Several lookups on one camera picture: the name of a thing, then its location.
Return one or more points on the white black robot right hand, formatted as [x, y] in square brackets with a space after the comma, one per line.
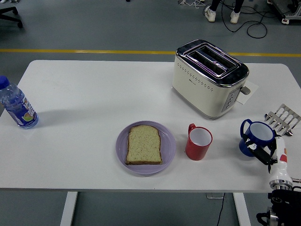
[279, 164]

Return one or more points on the blue enamel cup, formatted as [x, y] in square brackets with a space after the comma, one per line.
[259, 131]

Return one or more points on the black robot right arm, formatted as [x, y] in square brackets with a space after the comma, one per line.
[284, 202]

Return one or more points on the red enamel cup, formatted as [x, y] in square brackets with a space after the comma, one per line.
[196, 151]

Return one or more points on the slice of toast bread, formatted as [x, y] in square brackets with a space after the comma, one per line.
[144, 146]

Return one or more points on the silver metal toast rack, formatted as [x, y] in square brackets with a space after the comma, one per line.
[285, 116]

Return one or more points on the white table leg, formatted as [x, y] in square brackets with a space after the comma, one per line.
[242, 209]
[68, 209]

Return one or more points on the white paper sheet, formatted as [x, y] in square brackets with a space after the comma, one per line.
[252, 90]

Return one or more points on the cream and chrome toaster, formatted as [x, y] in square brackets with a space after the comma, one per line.
[200, 94]

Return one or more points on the purple round plate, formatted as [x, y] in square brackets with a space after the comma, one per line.
[168, 150]

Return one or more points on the metal equipment cart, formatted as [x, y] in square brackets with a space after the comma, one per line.
[290, 13]

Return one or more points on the person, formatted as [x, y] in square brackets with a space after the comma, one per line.
[211, 15]

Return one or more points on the blue-capped water bottle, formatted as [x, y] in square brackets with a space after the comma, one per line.
[17, 106]

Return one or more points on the black office chair base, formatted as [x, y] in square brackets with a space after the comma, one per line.
[9, 14]

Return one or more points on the grey under-table socket bracket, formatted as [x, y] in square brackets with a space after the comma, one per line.
[212, 196]

